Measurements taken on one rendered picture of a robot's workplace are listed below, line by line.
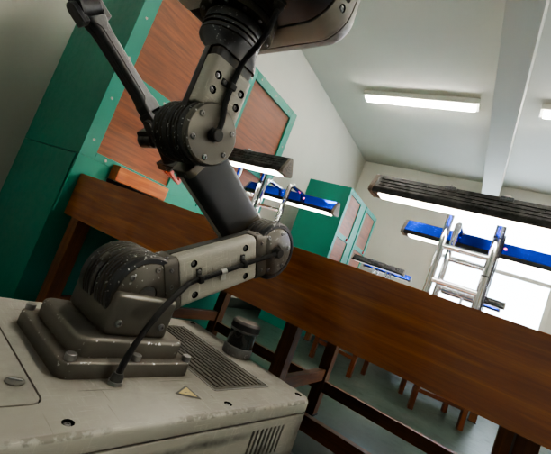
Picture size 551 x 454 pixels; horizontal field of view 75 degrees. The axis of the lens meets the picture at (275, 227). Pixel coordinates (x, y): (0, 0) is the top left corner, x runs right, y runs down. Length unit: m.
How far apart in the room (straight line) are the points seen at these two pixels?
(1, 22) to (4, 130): 0.53
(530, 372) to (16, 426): 0.77
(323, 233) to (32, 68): 3.02
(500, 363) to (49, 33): 2.53
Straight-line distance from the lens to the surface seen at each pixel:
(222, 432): 0.63
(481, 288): 1.32
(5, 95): 2.50
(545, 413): 0.84
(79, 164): 1.77
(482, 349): 0.83
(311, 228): 4.25
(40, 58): 2.57
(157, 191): 1.92
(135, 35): 1.90
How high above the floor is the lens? 0.72
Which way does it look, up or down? 5 degrees up
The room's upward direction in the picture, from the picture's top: 21 degrees clockwise
